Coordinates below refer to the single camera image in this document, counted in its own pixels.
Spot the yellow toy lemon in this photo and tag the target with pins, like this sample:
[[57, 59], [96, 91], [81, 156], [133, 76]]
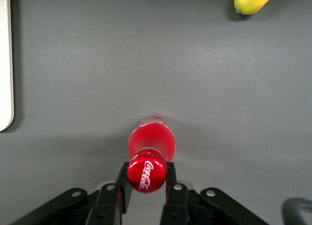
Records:
[[253, 2]]

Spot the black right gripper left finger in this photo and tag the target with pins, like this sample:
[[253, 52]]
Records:
[[107, 205]]

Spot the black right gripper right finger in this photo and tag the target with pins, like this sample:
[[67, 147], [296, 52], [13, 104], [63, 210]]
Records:
[[178, 205]]

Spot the beige plastic tray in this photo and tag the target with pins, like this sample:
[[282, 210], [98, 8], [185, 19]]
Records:
[[5, 64]]

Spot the red coke bottle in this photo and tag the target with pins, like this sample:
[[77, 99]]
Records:
[[151, 142]]

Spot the dark grey table mat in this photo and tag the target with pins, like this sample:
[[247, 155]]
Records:
[[146, 64]]

